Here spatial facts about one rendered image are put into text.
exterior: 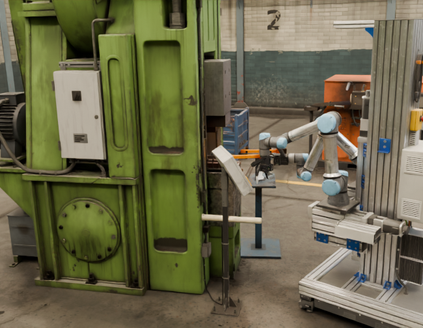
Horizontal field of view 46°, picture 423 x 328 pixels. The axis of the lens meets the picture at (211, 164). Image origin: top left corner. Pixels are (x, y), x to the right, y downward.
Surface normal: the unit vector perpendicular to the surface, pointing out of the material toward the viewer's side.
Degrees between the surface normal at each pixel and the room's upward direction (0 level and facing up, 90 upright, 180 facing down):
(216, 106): 90
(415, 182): 90
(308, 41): 92
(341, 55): 85
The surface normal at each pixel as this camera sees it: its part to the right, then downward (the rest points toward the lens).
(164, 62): -0.22, 0.25
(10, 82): 0.92, 0.08
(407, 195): -0.62, 0.22
